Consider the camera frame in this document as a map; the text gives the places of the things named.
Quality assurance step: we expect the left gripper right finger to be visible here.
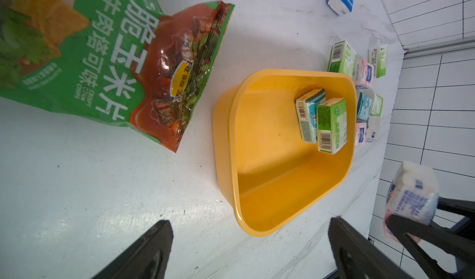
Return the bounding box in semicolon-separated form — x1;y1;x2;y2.
328;217;410;279

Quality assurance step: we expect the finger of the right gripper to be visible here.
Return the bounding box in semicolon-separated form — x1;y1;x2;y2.
386;215;475;279
430;197;475;234

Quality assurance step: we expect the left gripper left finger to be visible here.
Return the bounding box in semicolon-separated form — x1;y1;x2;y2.
94;220;173;279

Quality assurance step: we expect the pink white tissue pack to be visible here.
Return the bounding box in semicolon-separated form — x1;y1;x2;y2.
383;161;439;241

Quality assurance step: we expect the yellow plastic storage box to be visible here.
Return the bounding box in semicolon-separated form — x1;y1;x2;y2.
213;69;356;237

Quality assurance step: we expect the green tissue pack front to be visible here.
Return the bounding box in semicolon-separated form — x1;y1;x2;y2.
317;98;348;155

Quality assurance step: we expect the green tissue pack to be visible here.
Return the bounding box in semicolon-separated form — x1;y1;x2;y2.
368;45;388;78
328;41;357;77
370;93;383;117
317;98;348;155

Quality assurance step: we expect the teal tissue pack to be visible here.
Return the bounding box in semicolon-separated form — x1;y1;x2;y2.
356;90;372;122
295;88;326;144

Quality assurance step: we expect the green tissue pack right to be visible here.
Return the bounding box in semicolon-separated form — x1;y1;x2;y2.
370;93;383;117

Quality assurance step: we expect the green tissue pack far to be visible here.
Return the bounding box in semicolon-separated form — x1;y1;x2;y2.
368;45;388;78

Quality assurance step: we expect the green red chips bag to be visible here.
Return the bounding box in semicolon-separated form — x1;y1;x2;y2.
1;0;234;151

